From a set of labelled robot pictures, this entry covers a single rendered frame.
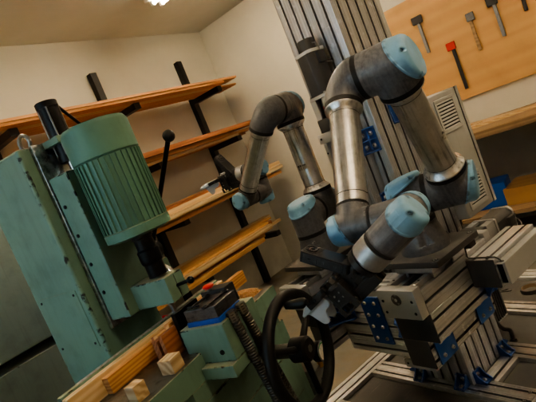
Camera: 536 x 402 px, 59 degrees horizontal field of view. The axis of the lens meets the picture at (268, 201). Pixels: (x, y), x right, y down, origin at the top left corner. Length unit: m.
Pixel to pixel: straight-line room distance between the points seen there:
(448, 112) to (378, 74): 0.75
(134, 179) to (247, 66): 3.94
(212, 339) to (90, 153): 0.53
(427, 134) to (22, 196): 1.08
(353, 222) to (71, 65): 3.57
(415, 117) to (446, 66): 2.91
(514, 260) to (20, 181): 1.39
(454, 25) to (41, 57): 3.20
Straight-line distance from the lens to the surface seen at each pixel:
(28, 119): 3.40
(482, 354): 1.99
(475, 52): 4.11
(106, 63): 4.54
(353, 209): 1.06
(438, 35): 4.17
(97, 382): 1.20
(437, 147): 1.33
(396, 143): 1.71
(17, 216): 1.49
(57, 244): 1.40
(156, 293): 1.31
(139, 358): 1.25
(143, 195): 1.25
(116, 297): 1.37
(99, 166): 1.24
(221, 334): 1.10
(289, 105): 1.87
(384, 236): 0.92
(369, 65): 1.20
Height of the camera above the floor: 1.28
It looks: 6 degrees down
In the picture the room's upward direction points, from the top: 22 degrees counter-clockwise
